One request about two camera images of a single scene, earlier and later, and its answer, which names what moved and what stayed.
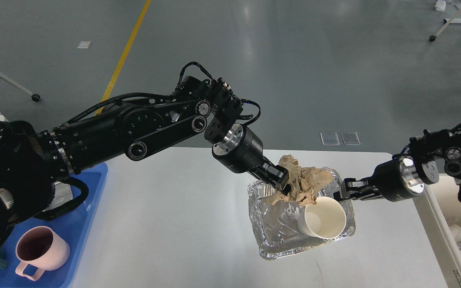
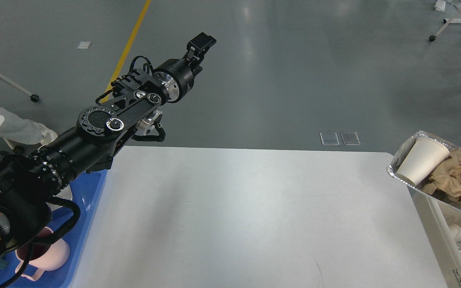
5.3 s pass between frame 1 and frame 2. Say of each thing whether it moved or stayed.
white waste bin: stayed
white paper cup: moved
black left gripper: moved
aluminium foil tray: moved
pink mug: stayed
